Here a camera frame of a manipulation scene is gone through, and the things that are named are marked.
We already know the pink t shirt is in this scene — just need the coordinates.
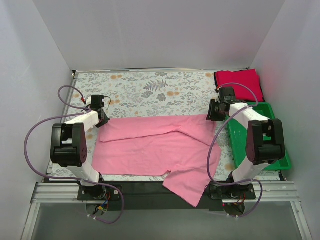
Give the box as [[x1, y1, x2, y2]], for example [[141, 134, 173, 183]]
[[92, 114, 221, 207]]

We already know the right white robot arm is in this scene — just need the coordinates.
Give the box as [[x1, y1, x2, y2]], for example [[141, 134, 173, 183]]
[[206, 83, 286, 200]]

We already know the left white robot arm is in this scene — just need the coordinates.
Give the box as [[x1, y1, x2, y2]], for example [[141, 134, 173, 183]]
[[50, 95, 110, 200]]

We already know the folded red t shirt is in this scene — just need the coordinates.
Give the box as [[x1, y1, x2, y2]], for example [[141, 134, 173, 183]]
[[214, 69, 265, 102]]

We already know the green plastic tray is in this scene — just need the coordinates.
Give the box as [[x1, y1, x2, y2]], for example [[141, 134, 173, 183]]
[[227, 102, 292, 172]]

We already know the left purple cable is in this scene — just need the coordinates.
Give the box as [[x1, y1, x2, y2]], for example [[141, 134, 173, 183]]
[[23, 85, 126, 225]]

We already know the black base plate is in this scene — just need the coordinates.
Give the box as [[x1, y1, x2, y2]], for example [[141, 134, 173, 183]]
[[77, 181, 258, 212]]

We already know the aluminium frame rail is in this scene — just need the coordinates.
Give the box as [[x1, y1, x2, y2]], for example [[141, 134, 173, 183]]
[[22, 181, 312, 240]]

